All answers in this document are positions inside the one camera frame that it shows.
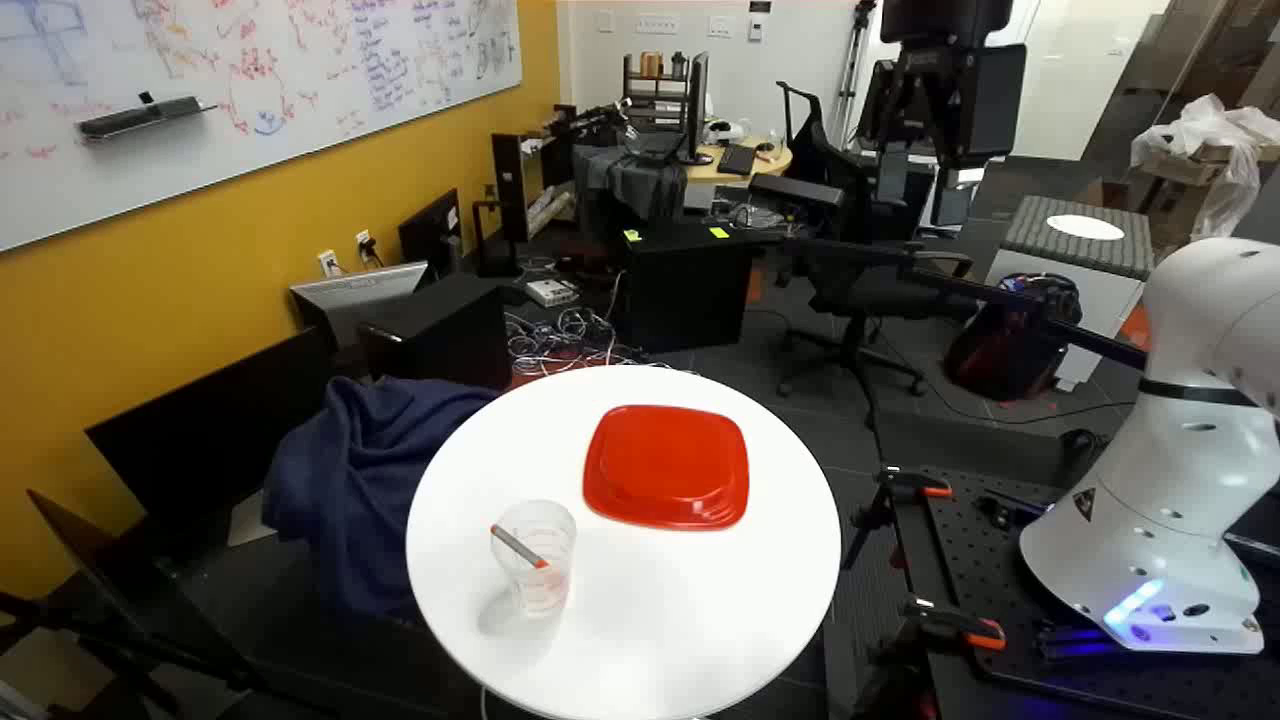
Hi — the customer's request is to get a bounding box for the long black rod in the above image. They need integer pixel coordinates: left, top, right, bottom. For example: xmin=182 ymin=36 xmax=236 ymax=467
xmin=915 ymin=263 xmax=1151 ymax=374

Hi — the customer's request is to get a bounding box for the tangled cable pile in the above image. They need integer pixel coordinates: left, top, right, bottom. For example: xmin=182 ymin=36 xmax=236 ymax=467
xmin=505 ymin=300 xmax=632 ymax=387

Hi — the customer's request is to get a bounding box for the red square plate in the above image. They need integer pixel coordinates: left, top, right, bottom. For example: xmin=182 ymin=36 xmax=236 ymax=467
xmin=581 ymin=402 xmax=753 ymax=531

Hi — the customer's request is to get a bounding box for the white flat tray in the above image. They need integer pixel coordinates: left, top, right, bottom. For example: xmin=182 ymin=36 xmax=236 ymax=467
xmin=290 ymin=255 xmax=431 ymax=322

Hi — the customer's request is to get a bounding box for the wall whiteboard with writing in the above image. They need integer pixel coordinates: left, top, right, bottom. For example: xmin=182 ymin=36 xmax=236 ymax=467
xmin=0 ymin=0 xmax=527 ymax=255

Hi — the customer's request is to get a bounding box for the clear plastic cup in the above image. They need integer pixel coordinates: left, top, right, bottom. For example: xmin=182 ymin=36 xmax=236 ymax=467
xmin=485 ymin=496 xmax=581 ymax=624

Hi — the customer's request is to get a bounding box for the black computer tower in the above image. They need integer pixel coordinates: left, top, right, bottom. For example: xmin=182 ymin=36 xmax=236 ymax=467
xmin=612 ymin=222 xmax=758 ymax=354

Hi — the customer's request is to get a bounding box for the crumpled clear plastic bag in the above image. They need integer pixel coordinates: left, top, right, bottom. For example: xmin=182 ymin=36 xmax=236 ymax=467
xmin=1127 ymin=92 xmax=1280 ymax=250

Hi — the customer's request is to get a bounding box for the black shelf rack with items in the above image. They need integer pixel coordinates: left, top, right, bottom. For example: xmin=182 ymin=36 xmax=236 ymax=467
xmin=622 ymin=54 xmax=713 ymax=136

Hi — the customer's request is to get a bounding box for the black box case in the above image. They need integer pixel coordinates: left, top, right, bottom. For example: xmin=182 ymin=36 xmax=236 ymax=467
xmin=356 ymin=274 xmax=515 ymax=393

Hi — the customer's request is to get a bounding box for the black flat panel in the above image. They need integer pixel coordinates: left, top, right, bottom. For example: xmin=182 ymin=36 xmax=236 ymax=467
xmin=83 ymin=326 xmax=338 ymax=564

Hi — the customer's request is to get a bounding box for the orange and grey pen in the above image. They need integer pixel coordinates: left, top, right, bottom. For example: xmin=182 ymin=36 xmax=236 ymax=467
xmin=487 ymin=520 xmax=556 ymax=577

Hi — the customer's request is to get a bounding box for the dark blue cloth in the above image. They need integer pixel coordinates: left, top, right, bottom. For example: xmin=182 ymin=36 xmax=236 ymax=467
xmin=260 ymin=374 xmax=499 ymax=634

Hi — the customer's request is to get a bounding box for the black whiteboard eraser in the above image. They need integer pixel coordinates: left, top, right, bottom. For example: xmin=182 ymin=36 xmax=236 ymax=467
xmin=78 ymin=92 xmax=217 ymax=139

